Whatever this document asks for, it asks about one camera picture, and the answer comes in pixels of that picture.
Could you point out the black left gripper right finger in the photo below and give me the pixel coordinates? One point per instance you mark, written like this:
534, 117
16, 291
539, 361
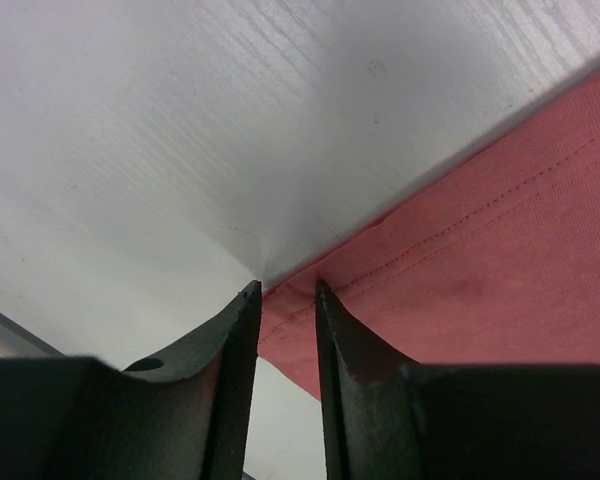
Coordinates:
387, 416

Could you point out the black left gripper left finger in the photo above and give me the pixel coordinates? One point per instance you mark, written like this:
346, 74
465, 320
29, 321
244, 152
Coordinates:
179, 413

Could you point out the red t shirt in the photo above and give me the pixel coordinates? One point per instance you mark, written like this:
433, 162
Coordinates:
497, 261

